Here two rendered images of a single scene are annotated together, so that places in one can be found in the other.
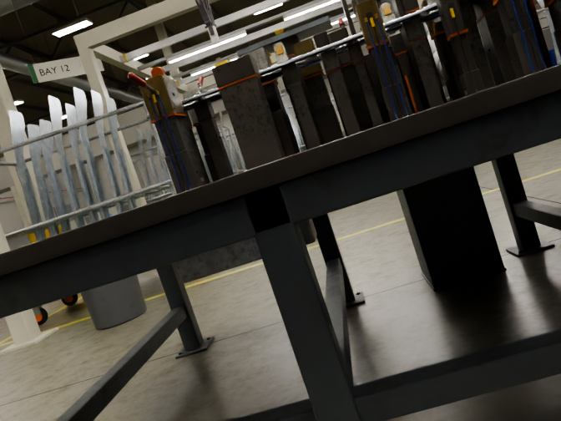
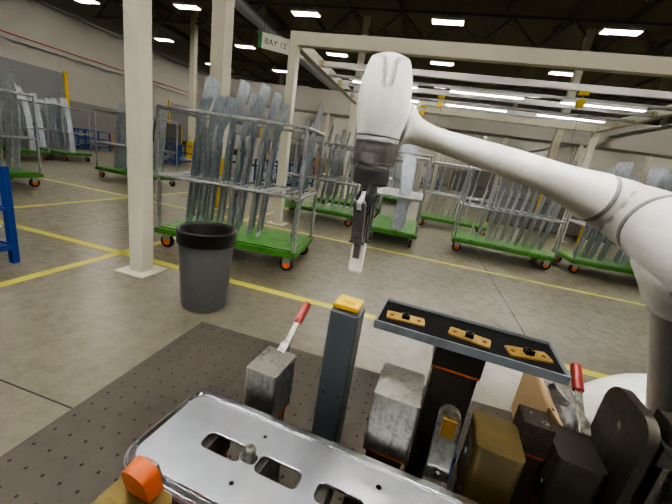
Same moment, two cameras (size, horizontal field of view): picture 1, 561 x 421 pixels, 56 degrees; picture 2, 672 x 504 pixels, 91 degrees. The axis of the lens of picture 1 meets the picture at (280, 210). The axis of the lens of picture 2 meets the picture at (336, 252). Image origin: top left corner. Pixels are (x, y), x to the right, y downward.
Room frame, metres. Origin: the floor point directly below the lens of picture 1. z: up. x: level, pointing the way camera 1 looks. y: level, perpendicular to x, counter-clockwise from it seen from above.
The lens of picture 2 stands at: (1.40, 0.01, 1.48)
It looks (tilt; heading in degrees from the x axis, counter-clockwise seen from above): 16 degrees down; 6
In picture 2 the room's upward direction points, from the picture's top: 9 degrees clockwise
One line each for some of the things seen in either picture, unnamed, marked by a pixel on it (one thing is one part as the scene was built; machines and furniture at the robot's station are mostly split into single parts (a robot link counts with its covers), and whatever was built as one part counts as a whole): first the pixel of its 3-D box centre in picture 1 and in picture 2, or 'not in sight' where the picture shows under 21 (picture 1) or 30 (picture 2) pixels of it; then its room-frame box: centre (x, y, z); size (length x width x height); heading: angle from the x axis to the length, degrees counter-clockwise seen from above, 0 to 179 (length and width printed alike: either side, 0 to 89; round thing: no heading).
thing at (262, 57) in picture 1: (274, 109); (381, 465); (1.93, -0.10, 0.90); 0.13 x 0.08 x 0.41; 168
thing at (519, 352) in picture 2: not in sight; (528, 352); (2.03, -0.34, 1.17); 0.08 x 0.04 x 0.01; 91
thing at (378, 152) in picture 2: not in sight; (375, 152); (2.12, 0.03, 1.50); 0.09 x 0.09 x 0.06
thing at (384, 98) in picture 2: not in sight; (384, 98); (2.13, 0.03, 1.61); 0.13 x 0.11 x 0.16; 3
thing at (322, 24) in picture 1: (285, 39); (463, 334); (2.07, -0.22, 1.16); 0.37 x 0.14 x 0.02; 78
